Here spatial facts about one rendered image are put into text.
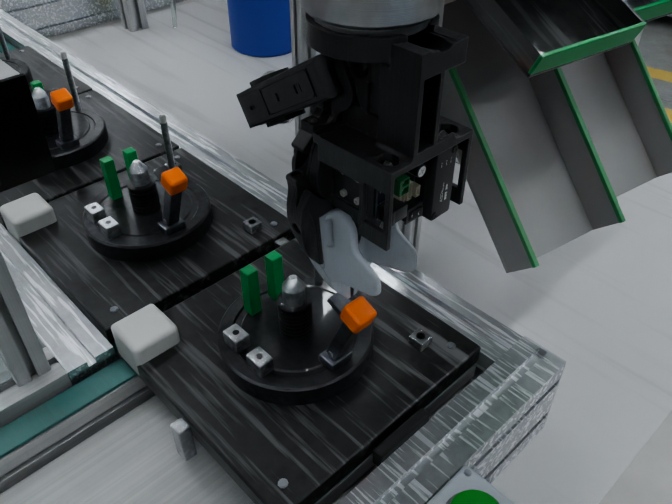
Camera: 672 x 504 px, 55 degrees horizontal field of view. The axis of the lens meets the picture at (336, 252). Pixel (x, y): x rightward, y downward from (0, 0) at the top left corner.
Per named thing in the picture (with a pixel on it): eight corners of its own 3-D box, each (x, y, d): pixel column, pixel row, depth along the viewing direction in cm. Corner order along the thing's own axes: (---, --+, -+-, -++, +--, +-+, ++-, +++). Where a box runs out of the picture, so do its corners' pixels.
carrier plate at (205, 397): (479, 360, 60) (482, 345, 58) (281, 533, 47) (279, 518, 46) (308, 244, 73) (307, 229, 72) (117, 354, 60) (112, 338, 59)
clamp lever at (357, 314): (351, 354, 54) (379, 312, 48) (334, 367, 53) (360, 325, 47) (324, 323, 55) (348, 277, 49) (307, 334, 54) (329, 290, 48)
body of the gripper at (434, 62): (381, 263, 37) (393, 61, 29) (285, 201, 42) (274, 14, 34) (464, 210, 41) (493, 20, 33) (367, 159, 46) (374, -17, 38)
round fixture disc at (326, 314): (404, 344, 59) (406, 329, 57) (287, 435, 51) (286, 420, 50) (303, 271, 66) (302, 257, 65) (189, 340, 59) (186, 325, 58)
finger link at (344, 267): (364, 349, 44) (368, 244, 38) (307, 305, 47) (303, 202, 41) (395, 326, 46) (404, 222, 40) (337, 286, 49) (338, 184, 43)
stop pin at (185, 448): (198, 454, 55) (191, 426, 52) (186, 462, 54) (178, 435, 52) (188, 444, 56) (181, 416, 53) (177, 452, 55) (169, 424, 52)
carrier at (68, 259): (299, 238, 74) (294, 143, 66) (109, 345, 61) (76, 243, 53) (183, 159, 88) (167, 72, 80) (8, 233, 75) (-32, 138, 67)
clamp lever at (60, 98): (77, 140, 82) (73, 96, 76) (63, 146, 81) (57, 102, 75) (63, 122, 83) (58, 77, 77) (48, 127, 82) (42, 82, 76)
